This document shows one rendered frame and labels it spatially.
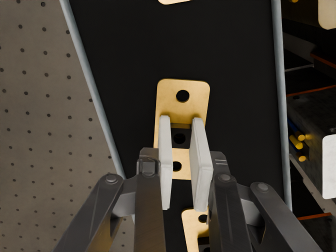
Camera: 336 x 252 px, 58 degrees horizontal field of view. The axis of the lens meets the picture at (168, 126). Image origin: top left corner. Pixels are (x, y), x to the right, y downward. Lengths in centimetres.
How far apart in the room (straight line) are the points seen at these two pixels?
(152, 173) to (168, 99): 8
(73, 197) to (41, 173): 11
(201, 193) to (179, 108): 8
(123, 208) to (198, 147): 6
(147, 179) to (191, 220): 14
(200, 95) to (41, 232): 84
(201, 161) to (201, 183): 1
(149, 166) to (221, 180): 4
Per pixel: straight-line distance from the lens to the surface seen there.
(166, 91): 22
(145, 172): 16
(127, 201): 16
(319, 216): 63
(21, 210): 97
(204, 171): 16
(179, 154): 24
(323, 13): 33
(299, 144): 39
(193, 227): 29
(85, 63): 22
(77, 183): 86
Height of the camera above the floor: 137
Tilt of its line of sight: 65 degrees down
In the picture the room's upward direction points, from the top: 180 degrees counter-clockwise
